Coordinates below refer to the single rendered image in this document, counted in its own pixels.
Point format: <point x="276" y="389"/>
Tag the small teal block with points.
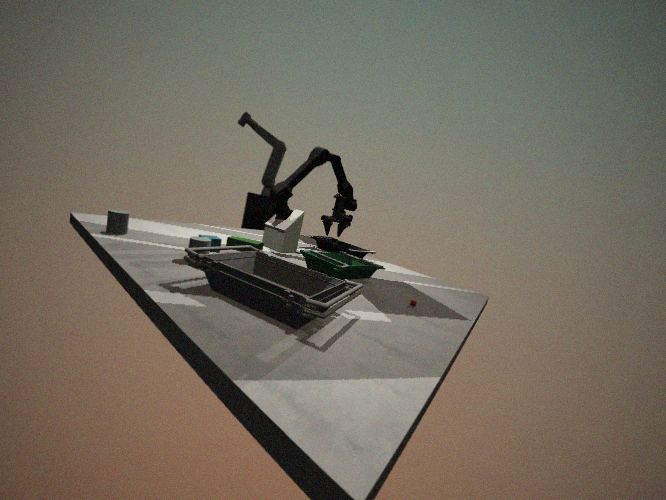
<point x="216" y="241"/>

